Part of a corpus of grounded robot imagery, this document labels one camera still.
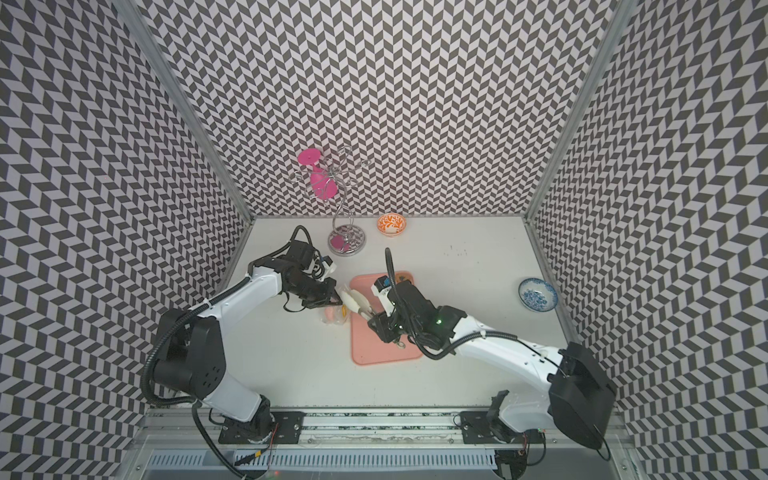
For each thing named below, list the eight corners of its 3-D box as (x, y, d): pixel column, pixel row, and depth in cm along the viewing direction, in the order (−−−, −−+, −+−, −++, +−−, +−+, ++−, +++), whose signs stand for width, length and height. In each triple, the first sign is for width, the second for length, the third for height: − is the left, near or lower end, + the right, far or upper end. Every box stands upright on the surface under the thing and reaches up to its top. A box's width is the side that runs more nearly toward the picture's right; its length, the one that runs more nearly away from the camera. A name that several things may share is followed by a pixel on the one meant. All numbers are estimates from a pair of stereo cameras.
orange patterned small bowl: (374, 229, 116) (373, 222, 113) (389, 215, 121) (388, 209, 118) (393, 240, 113) (393, 234, 110) (408, 226, 117) (408, 219, 114)
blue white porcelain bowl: (514, 305, 95) (519, 298, 92) (517, 282, 101) (522, 274, 97) (551, 317, 93) (558, 310, 89) (553, 292, 98) (559, 284, 95)
